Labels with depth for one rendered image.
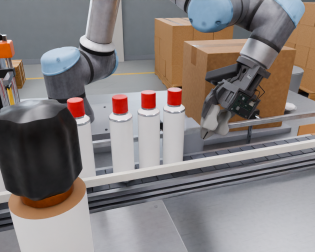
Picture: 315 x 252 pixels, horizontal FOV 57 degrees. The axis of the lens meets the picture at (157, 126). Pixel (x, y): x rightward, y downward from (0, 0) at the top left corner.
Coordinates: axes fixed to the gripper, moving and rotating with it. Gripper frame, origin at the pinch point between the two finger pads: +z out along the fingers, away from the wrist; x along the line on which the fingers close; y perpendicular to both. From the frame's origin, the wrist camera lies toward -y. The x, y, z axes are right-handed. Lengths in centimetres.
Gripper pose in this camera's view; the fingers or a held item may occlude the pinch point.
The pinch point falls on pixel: (203, 133)
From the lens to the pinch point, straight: 74.1
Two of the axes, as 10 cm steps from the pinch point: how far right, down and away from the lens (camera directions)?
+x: 8.3, 3.4, 4.4
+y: 3.0, 4.0, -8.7
